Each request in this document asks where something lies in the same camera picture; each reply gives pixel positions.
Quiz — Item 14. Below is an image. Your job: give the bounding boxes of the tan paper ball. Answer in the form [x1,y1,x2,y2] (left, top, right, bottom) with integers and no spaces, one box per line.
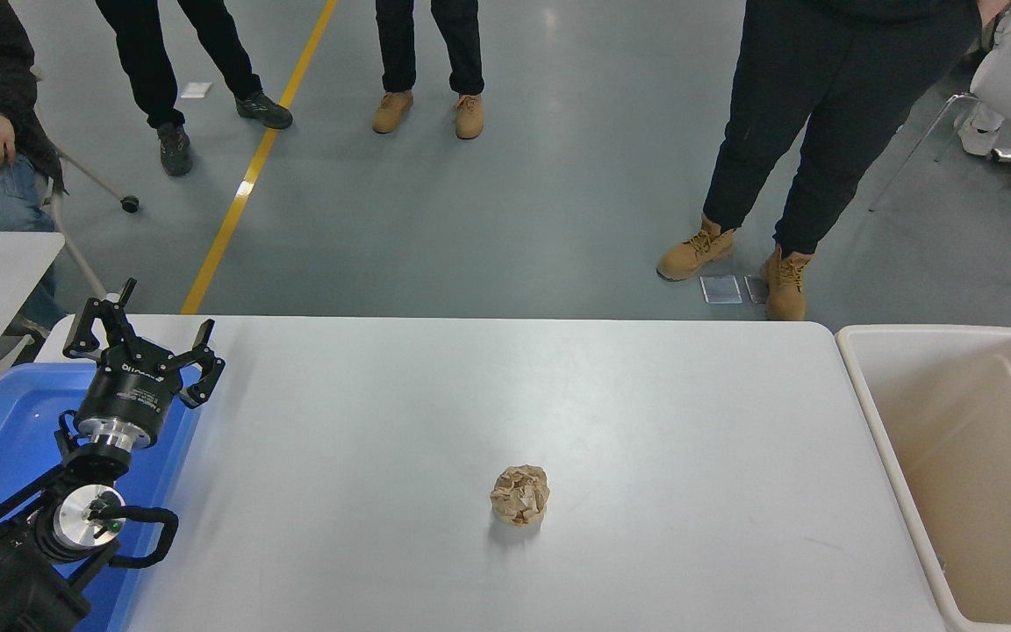
[490,464,552,528]

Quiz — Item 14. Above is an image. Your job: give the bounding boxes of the blue plastic tray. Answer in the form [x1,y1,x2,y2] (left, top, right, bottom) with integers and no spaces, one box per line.
[0,363,204,632]

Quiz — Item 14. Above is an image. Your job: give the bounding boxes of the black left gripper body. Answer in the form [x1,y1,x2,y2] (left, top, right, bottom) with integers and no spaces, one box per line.
[75,349,185,435]

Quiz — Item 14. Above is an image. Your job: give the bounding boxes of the large pale plastic bin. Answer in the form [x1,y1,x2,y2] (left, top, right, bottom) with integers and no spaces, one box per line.
[835,323,1011,632]

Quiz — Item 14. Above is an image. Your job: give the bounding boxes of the white wheeled chair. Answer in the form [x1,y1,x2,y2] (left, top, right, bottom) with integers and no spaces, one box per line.
[27,66,141,304]

